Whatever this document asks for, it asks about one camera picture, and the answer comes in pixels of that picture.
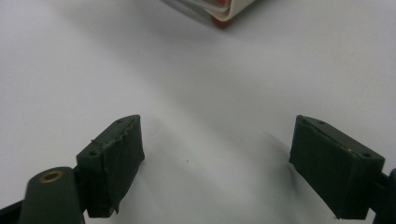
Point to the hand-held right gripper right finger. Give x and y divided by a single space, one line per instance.
333 168

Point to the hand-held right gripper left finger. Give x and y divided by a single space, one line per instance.
112 161

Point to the cream storage box with knob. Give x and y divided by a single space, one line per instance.
238 7

